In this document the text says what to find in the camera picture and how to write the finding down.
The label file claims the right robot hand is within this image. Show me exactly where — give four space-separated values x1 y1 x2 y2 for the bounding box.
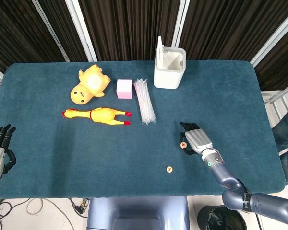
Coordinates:
179 122 214 156

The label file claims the bundle of wrapped straws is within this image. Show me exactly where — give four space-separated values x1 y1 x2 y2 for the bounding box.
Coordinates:
133 78 156 125

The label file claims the white square trash bin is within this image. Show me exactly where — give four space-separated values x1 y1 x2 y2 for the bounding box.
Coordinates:
153 47 186 90

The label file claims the bin with black bag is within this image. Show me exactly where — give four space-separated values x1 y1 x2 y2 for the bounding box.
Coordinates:
197 205 248 230

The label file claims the person in blue jeans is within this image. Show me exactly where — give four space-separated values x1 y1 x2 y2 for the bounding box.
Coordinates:
271 102 288 185

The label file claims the pale pink cube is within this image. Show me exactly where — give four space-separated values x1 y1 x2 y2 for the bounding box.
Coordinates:
116 79 133 100

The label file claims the white metal rack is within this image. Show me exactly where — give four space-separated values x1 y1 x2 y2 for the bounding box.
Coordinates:
261 80 288 120

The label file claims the teal tablecloth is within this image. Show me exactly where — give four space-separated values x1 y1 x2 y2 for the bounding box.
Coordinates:
0 60 287 199

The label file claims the white bin lid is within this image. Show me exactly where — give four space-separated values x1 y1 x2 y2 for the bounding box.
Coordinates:
156 35 165 70

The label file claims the blue-grey robot torso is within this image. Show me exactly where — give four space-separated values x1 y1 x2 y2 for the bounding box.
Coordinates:
86 196 191 230

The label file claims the black power plug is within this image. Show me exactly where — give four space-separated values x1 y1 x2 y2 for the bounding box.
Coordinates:
71 197 91 218

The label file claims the yellow rubber chicken toy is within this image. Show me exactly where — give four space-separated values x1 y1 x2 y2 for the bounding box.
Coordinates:
62 107 132 126

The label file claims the yellow plush duck toy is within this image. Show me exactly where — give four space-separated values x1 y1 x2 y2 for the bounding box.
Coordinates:
70 64 111 105

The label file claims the dark brown pleated curtain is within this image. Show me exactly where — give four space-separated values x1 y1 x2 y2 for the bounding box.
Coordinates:
0 0 288 92

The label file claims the white floor cable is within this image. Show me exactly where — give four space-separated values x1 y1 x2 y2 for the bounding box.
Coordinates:
26 198 75 230

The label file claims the white frame post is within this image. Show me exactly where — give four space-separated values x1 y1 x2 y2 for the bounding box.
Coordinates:
250 7 288 68
171 0 191 48
31 0 70 63
64 0 98 62

